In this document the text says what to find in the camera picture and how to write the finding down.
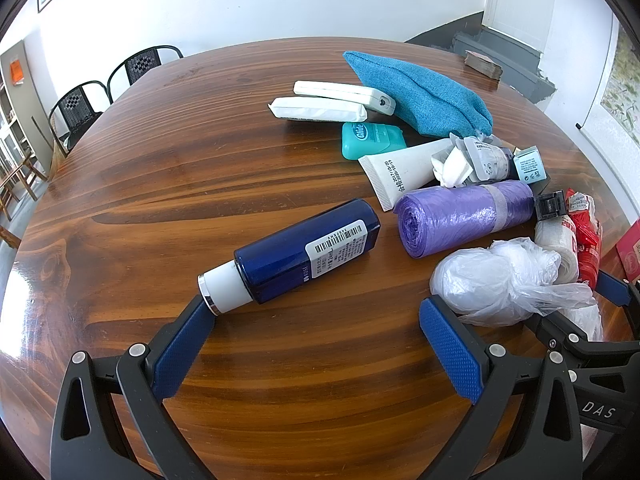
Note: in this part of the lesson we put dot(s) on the blue cloth pouch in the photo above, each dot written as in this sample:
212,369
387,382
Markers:
425,95

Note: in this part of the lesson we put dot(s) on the dark blue bottle white cap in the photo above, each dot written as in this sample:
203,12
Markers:
300,250

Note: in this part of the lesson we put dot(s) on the teal dental floss box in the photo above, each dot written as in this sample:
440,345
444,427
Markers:
370,137

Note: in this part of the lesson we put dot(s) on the hanging scroll painting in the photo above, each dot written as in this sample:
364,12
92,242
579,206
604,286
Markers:
620,95

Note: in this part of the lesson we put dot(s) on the red snack packet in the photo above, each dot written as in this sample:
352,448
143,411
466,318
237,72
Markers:
587,250

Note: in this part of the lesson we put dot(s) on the crumpled white wrapper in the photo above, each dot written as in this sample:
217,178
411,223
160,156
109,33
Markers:
452,167

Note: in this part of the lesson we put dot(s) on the wooden desktop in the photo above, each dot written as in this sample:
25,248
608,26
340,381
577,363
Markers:
150,185

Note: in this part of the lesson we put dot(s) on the orange paper sign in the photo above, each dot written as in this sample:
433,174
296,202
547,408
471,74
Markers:
18,72

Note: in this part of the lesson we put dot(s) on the wooden shelf cabinet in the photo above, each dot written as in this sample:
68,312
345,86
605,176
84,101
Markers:
22,105

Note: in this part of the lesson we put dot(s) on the red storage box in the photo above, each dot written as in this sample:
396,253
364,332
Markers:
631,252

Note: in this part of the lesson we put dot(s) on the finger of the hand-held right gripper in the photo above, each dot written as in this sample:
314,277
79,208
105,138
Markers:
555,327
612,287

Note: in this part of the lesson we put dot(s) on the wooden chair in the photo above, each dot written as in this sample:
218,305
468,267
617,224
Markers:
20,172

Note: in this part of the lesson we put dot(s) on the white plastic bag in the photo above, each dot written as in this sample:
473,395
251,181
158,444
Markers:
475,280

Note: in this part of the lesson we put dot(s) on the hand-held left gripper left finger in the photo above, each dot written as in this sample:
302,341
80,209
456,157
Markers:
177,355

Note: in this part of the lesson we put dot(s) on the long white plastic case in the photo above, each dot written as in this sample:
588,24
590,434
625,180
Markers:
340,91

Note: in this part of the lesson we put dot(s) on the small light blue box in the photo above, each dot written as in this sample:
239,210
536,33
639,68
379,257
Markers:
530,165

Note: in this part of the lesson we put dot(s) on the white roll in clear bag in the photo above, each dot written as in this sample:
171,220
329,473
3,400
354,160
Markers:
555,245

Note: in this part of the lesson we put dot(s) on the grey staircase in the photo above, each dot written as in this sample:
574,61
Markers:
500,50

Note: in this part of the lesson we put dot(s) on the purple trash bag roll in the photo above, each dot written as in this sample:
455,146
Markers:
450,215

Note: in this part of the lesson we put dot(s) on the black metal chair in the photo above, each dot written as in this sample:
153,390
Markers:
75,105
142,62

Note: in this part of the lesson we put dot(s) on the grey blue tube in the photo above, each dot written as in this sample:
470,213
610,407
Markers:
487,160

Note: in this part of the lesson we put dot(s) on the small brown box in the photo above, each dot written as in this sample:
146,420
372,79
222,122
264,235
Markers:
482,64

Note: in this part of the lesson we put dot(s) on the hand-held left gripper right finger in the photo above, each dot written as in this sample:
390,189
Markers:
450,350

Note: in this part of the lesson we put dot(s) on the white tissue pack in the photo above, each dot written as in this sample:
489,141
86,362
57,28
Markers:
315,109

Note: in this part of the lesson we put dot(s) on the white squeeze tube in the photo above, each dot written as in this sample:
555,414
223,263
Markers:
400,170

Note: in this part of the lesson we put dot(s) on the black plastic clip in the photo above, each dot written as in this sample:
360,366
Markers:
550,206

